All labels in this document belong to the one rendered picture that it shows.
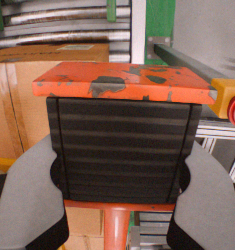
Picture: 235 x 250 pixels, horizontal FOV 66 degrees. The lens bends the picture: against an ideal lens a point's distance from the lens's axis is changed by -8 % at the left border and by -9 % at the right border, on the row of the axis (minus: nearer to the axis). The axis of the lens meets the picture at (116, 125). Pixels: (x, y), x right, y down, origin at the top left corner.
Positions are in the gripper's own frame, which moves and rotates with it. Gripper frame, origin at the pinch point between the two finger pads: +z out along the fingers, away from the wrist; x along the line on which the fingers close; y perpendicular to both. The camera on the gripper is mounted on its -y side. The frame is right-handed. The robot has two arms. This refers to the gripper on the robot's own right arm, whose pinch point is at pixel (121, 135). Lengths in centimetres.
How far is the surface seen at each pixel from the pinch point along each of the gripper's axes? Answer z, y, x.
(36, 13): 69, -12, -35
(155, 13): 124, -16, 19
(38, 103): 28.7, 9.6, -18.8
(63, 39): 69, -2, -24
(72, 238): 69, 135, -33
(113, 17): 60, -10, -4
